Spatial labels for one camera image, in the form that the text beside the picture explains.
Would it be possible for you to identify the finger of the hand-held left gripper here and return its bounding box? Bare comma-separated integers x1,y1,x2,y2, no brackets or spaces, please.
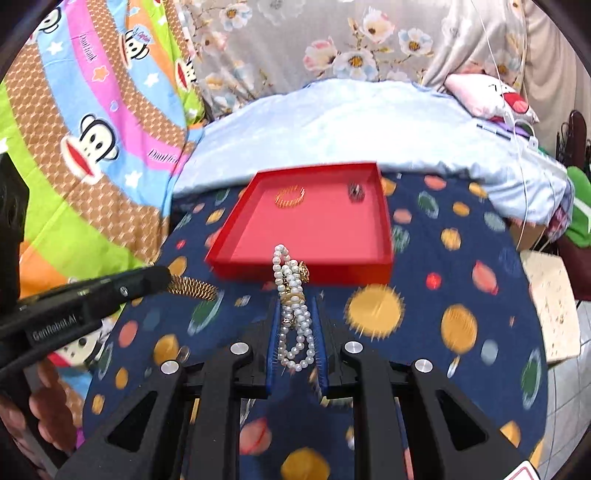
0,266,172,365

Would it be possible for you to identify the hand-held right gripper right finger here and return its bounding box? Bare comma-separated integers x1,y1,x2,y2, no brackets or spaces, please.
312,295,541,480

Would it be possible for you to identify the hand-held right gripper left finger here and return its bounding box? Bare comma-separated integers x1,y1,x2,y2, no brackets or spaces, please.
55,295,283,480

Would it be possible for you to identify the white pearl bracelet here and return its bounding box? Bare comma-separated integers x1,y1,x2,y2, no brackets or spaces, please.
271,244,320,373

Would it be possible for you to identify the gold coil bangle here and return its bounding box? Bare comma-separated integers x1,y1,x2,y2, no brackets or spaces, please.
166,275,219,302

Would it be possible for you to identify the red tray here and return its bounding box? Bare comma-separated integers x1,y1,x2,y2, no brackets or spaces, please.
204,161,395,284

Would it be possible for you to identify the person's left hand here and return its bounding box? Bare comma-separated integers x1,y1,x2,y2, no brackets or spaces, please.
0,356,86,468

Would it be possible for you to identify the colourful monkey-print blanket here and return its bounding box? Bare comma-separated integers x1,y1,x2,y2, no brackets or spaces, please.
0,0,206,370

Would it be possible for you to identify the blue planet-print cloth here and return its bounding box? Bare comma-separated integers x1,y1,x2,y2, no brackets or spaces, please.
83,172,551,480

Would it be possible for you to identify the light blue blanket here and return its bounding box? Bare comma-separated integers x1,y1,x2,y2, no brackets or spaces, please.
172,78,574,223

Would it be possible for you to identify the beige stone block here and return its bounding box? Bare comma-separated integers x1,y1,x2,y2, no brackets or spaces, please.
519,249,582,368

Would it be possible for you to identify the purple book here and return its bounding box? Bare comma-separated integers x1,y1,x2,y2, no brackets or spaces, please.
478,117,533,140

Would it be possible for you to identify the grey floral sheet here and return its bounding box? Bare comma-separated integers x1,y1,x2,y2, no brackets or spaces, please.
179,0,529,126

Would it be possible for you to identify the green cloth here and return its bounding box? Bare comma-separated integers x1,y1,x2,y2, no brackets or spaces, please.
564,165,591,247

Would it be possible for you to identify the pink cartoon pillow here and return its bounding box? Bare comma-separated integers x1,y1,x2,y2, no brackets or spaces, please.
444,72,540,125

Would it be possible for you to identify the gold coil ring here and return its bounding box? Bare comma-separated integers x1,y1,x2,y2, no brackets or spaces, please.
275,185,306,209

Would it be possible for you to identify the thin white cable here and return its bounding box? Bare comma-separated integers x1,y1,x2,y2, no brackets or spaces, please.
477,0,570,250

